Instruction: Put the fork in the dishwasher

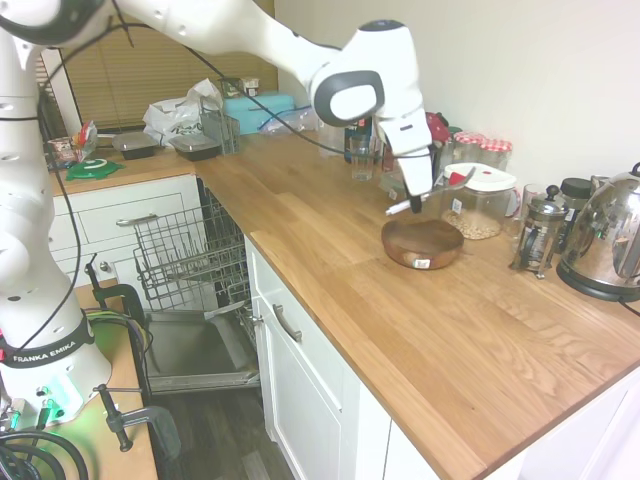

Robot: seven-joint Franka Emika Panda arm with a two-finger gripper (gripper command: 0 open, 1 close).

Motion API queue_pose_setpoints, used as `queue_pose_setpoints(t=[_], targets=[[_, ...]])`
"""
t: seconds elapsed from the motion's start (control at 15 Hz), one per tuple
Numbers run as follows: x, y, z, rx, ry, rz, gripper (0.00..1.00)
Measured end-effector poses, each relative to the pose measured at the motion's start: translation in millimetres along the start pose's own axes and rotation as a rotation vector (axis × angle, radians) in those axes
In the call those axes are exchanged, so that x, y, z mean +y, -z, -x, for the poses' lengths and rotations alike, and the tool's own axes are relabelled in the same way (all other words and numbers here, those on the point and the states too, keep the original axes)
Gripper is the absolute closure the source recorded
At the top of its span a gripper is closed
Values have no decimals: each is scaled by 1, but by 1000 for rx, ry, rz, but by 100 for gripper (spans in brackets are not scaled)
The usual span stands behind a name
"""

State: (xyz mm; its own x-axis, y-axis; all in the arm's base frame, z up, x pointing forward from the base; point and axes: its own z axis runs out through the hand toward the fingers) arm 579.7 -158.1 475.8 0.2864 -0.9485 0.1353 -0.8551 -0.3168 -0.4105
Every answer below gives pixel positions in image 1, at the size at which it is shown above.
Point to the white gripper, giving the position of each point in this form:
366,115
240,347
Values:
417,172

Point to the red white snack tub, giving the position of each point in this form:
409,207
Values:
62,152

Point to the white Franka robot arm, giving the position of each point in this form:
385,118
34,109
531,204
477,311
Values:
225,25

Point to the grey cutlery basket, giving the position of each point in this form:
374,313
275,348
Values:
225,137

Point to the teal plastic box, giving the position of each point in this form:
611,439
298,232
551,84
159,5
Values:
260,112

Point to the silver spoon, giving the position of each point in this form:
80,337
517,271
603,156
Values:
397,208

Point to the clear glass tumbler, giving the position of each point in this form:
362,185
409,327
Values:
361,165

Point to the beige window blind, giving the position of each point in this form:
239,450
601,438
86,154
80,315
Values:
125,85

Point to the glass french press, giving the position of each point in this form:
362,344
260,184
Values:
537,235

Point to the red snack bag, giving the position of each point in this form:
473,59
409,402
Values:
87,132

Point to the black Vega protein tub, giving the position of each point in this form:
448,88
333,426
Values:
357,129

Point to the clear blue zip bag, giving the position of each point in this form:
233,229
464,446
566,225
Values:
280,114

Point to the stainless steel kettle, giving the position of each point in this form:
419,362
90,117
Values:
605,235

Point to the green plastic container lid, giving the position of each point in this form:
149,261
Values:
75,172

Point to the black metal clamp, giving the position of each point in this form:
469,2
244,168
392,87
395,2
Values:
117,289
160,420

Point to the white plastic shopping bag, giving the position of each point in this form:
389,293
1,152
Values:
170,117

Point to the nut jar white lid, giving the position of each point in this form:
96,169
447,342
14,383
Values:
480,215

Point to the red checked lid jar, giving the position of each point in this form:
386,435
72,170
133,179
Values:
467,140
495,146

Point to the white base cabinet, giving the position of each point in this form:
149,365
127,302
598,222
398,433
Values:
100,210
310,410

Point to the wooden robot mounting table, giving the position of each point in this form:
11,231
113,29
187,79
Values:
127,372

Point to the tall clear drinking glass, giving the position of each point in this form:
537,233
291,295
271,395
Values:
534,192

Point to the black lid glass jar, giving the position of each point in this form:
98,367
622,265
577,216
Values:
575,187

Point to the steel dishwasher door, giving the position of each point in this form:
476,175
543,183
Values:
190,350

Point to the brown wooden bowl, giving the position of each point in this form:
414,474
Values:
425,250

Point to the glass container clear lid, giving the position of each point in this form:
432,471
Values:
390,185

